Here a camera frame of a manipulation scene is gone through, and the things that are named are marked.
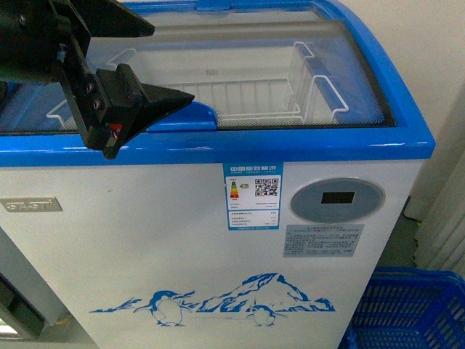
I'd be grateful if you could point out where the grey instruction sticker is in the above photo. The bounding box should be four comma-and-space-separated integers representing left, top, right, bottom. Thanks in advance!
283, 223, 365, 257

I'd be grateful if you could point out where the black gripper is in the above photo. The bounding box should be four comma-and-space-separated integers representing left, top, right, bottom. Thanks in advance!
1, 0, 194, 159

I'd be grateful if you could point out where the silver brand name plate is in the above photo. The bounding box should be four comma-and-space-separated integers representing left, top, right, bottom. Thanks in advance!
1, 197, 62, 213

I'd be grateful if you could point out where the blue plastic crate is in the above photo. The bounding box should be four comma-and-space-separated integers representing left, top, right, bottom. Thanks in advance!
339, 267, 464, 348

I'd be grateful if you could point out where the round grey control panel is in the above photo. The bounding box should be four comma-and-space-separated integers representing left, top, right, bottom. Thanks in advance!
290, 177, 384, 223

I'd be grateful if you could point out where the blue energy label sticker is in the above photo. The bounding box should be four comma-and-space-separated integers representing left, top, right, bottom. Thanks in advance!
222, 161, 283, 230

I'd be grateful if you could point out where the white chest freezer blue rim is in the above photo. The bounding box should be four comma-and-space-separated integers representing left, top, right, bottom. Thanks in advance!
1, 10, 434, 348

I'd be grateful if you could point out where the white wire freezer basket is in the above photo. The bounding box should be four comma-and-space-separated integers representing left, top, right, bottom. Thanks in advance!
46, 41, 348, 130

